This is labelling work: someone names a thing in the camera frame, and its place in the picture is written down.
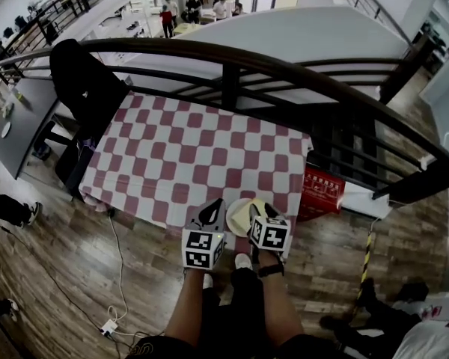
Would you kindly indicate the red printed box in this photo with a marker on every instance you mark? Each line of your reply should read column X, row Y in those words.
column 322, row 193

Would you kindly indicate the yellow black striped pole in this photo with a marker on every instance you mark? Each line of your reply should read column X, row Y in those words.
column 364, row 264

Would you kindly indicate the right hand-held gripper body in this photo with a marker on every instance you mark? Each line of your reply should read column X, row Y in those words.
column 270, row 236

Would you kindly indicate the grey desk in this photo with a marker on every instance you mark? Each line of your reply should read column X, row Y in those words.
column 18, row 125

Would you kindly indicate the pink checked tablecloth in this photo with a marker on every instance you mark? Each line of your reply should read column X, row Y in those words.
column 194, row 152

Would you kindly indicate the black jacket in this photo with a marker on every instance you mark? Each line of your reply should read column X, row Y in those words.
column 82, row 84

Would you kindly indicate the white power strip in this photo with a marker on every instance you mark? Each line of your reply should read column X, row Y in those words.
column 109, row 327

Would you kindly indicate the person's right forearm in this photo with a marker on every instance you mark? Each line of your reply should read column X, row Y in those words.
column 280, row 305

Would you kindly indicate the person's white shoe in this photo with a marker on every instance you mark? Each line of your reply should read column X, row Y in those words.
column 243, row 262

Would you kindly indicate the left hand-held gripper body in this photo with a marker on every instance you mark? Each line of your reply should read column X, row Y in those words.
column 203, row 245

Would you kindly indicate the white round plate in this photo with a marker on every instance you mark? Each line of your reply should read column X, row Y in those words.
column 236, row 221

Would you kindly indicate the white box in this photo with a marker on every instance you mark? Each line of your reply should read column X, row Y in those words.
column 366, row 200

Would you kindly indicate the dark curved metal railing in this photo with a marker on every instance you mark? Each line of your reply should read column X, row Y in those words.
column 284, row 73

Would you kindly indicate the person's black trousers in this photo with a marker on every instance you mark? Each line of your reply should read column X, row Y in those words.
column 243, row 312

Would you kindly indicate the black wristwatch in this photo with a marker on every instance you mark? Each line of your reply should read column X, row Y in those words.
column 271, row 270

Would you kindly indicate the person's left forearm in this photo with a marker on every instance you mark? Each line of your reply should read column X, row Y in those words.
column 189, row 305

